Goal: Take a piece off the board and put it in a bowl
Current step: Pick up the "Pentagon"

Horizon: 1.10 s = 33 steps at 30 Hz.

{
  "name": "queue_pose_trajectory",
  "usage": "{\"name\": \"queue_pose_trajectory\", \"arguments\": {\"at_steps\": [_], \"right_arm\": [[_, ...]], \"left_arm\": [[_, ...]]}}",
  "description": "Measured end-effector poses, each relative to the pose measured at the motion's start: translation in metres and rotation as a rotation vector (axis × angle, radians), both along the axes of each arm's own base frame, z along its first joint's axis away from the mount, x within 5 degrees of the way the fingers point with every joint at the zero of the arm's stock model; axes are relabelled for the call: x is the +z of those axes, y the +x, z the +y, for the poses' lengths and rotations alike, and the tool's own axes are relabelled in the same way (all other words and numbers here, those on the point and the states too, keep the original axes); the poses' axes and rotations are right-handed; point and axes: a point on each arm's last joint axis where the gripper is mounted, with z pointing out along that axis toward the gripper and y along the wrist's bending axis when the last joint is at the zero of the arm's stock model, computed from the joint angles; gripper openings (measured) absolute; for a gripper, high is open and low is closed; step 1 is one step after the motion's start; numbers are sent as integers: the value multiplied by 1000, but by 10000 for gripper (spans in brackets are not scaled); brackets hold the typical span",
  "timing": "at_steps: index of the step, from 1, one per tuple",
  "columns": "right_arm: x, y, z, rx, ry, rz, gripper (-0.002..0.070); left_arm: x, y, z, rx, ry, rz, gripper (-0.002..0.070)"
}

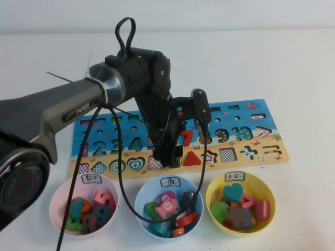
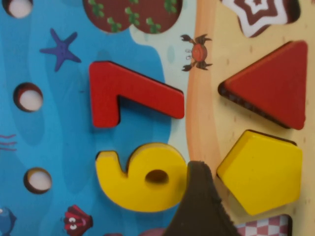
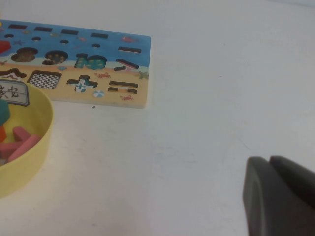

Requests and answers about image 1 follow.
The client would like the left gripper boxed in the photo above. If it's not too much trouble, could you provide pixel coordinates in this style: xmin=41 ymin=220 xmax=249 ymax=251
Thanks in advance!
xmin=136 ymin=91 xmax=184 ymax=168

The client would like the red number seven piece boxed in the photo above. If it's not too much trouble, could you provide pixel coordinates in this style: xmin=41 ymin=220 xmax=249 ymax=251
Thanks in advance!
xmin=182 ymin=130 xmax=196 ymax=147

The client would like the magenta fish piece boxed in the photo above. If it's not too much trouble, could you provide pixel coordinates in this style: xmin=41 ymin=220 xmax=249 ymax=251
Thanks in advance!
xmin=155 ymin=191 xmax=175 ymax=206

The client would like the blue plastic bowl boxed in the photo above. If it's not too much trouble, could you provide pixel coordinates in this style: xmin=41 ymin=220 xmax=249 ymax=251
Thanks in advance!
xmin=134 ymin=177 xmax=204 ymax=238

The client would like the black fish piece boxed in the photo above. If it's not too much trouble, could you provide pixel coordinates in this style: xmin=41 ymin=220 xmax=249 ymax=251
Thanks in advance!
xmin=181 ymin=191 xmax=197 ymax=211

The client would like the green fish piece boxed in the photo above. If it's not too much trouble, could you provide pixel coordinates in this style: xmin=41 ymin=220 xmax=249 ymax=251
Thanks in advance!
xmin=144 ymin=202 xmax=159 ymax=219

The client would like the red fish piece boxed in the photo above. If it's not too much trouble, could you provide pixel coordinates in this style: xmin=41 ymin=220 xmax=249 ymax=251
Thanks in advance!
xmin=175 ymin=212 xmax=198 ymax=229

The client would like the ocean print wooden puzzle board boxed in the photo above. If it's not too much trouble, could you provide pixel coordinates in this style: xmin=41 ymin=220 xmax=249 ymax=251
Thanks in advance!
xmin=68 ymin=98 xmax=291 ymax=181

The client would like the teal fish piece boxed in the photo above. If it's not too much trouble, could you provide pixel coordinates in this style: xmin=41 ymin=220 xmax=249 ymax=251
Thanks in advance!
xmin=149 ymin=222 xmax=171 ymax=237

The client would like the pink number five piece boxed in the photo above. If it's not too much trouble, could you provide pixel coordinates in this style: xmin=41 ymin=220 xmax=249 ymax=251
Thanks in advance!
xmin=93 ymin=190 xmax=114 ymax=210

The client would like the blue-grey number nine piece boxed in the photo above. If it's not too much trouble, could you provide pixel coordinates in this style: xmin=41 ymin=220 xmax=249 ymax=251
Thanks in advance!
xmin=93 ymin=203 xmax=109 ymax=227

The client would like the pink angle sign piece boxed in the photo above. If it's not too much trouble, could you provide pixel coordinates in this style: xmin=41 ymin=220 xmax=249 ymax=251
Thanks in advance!
xmin=242 ymin=192 xmax=259 ymax=210

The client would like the orange number piece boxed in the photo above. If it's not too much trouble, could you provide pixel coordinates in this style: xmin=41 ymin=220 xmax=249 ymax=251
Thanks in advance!
xmin=72 ymin=198 xmax=93 ymax=218

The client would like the yellow plastic bowl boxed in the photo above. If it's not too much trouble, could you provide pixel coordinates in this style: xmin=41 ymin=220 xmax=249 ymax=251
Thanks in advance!
xmin=206 ymin=172 xmax=276 ymax=238

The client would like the brown number eight piece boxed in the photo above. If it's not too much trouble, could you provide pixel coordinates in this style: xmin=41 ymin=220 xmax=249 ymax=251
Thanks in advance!
xmin=83 ymin=213 xmax=99 ymax=234

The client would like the teal number piece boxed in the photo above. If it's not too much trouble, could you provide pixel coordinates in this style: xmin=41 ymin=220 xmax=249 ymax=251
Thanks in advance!
xmin=69 ymin=198 xmax=84 ymax=219

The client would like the green number piece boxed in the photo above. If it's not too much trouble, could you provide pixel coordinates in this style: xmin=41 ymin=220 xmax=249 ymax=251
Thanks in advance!
xmin=65 ymin=215 xmax=84 ymax=231

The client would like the pink plastic bowl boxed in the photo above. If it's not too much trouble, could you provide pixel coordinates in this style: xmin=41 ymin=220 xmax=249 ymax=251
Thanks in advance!
xmin=49 ymin=174 xmax=119 ymax=237

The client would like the white label marked 鱼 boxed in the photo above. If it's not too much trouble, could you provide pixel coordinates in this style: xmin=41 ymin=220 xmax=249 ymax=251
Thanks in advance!
xmin=160 ymin=177 xmax=182 ymax=188

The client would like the red triangle block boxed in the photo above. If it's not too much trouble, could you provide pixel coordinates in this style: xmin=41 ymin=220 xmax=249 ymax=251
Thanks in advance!
xmin=183 ymin=151 xmax=203 ymax=167

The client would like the pink fish marked five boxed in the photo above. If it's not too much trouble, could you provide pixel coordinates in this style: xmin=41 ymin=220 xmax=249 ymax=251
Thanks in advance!
xmin=154 ymin=197 xmax=177 ymax=219

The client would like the white label marked 其它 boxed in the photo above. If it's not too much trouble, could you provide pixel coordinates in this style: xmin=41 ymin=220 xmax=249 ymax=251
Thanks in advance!
xmin=225 ymin=172 xmax=247 ymax=181

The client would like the teal heart block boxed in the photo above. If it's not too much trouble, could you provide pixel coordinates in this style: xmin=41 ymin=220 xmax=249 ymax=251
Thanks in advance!
xmin=222 ymin=182 xmax=244 ymax=203

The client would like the green circle block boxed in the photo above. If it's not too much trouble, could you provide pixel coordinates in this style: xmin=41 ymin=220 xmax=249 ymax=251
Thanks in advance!
xmin=210 ymin=201 xmax=231 ymax=223

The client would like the white label marked 数字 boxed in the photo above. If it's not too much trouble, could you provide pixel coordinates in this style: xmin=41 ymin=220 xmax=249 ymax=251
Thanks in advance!
xmin=81 ymin=174 xmax=103 ymax=185

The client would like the brown star block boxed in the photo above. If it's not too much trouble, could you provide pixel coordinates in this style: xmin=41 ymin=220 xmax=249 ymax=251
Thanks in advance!
xmin=226 ymin=205 xmax=254 ymax=230

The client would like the white zip tie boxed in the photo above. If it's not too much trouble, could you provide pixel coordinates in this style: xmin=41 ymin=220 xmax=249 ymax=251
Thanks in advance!
xmin=84 ymin=51 xmax=108 ymax=105

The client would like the pink trapezoid block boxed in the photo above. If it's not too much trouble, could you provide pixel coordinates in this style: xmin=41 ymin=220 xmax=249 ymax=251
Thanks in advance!
xmin=253 ymin=200 xmax=271 ymax=221

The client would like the long black camera cable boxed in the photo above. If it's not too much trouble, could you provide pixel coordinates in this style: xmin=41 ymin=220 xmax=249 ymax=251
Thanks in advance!
xmin=56 ymin=103 xmax=210 ymax=251

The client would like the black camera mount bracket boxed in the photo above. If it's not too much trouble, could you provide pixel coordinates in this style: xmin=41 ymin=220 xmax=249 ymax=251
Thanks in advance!
xmin=172 ymin=96 xmax=200 ymax=124

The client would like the short black looped cable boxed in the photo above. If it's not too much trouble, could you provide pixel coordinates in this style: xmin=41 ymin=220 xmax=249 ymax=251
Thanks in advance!
xmin=114 ymin=17 xmax=137 ymax=57

